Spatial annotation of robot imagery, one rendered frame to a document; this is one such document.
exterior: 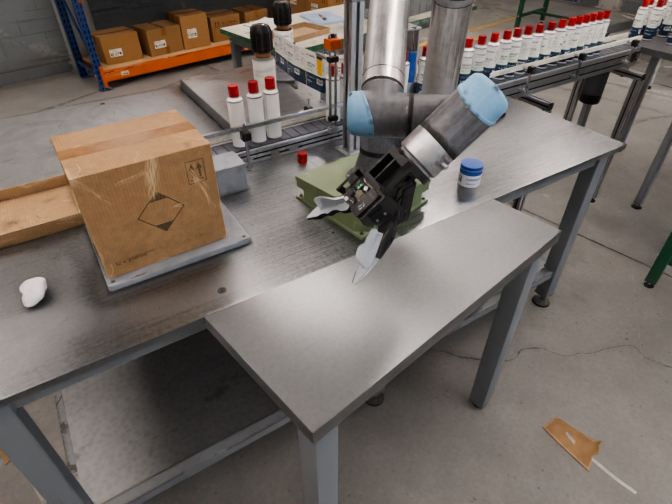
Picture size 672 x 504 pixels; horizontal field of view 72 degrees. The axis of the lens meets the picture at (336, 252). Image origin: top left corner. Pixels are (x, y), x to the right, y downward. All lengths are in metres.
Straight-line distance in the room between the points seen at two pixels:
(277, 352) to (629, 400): 1.58
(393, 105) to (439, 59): 0.38
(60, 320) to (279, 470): 0.93
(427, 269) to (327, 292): 0.26
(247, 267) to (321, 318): 0.26
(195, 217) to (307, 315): 0.38
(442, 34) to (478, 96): 0.44
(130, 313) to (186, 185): 0.32
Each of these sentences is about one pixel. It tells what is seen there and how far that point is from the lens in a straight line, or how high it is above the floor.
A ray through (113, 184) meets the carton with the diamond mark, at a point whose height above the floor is 1.08.
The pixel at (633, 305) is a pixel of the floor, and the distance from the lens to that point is 2.65.
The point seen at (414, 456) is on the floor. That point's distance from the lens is 1.82.
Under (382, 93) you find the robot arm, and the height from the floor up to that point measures 1.31.
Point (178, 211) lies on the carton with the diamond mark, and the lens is 1.17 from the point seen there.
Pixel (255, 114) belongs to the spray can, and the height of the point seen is 0.99.
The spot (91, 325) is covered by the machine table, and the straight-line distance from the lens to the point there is 1.16.
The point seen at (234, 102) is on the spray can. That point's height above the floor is 1.04.
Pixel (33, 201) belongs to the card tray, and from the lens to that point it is 1.67.
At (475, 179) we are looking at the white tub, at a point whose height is 0.86.
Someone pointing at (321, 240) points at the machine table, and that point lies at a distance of 1.25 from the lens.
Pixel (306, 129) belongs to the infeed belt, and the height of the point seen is 0.88.
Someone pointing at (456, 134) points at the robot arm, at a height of 1.30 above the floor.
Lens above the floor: 1.59
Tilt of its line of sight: 39 degrees down
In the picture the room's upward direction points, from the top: straight up
